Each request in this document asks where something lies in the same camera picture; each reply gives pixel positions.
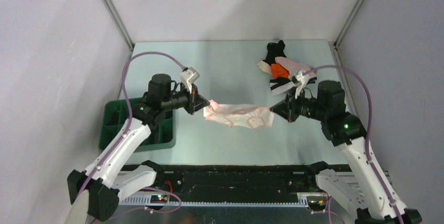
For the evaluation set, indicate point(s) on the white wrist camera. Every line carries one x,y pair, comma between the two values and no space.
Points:
188,77
300,80

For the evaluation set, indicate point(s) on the aluminium frame post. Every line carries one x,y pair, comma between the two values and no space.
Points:
119,23
351,17

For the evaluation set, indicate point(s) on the green divided storage tray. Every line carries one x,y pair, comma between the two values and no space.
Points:
115,114

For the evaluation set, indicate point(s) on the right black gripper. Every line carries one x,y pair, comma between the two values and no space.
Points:
287,109

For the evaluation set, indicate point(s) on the left aluminium frame post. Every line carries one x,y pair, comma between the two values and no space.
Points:
119,23

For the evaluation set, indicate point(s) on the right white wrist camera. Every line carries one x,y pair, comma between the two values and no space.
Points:
300,80

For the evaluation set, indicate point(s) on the orange underwear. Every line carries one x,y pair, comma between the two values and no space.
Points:
279,72

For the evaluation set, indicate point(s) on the right aluminium frame post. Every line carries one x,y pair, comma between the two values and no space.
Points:
351,17

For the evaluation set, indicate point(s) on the cream underwear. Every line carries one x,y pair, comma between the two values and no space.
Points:
265,67

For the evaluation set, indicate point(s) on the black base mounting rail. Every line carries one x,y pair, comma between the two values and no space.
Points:
240,182

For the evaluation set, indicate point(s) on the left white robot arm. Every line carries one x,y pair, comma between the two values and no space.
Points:
98,189

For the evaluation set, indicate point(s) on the white pink-trimmed underwear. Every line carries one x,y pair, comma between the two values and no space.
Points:
239,115

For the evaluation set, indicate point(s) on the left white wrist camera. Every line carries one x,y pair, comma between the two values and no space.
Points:
188,77

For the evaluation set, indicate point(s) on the light pink underwear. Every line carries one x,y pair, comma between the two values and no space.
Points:
291,65

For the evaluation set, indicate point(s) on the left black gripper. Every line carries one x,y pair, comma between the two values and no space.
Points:
195,101

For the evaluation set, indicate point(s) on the black white striped underwear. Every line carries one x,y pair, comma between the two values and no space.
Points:
281,85

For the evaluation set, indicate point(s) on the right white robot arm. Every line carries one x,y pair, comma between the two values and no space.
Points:
375,201

